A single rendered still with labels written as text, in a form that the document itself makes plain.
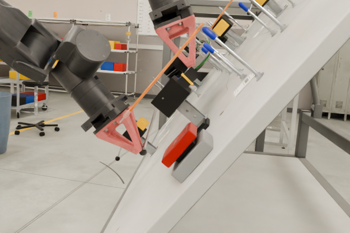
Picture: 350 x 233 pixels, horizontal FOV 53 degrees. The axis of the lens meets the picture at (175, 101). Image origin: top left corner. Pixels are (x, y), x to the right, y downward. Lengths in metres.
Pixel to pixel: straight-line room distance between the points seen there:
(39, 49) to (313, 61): 0.42
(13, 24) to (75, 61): 0.11
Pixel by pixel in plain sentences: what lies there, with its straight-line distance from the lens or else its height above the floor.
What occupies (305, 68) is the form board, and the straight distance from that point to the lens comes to 0.36.
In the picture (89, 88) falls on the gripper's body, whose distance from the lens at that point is 0.61.
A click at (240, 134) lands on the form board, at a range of 0.36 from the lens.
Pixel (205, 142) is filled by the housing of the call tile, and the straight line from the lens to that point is 0.39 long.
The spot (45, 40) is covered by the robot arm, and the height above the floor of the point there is 1.22.
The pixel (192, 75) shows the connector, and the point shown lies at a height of 1.18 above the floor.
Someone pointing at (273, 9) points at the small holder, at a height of 1.33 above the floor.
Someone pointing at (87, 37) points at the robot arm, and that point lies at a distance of 0.57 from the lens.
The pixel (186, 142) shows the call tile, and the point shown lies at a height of 1.12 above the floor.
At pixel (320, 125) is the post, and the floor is 0.99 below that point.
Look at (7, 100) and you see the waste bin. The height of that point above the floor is 0.57.
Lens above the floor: 1.22
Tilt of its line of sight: 9 degrees down
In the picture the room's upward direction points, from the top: 4 degrees clockwise
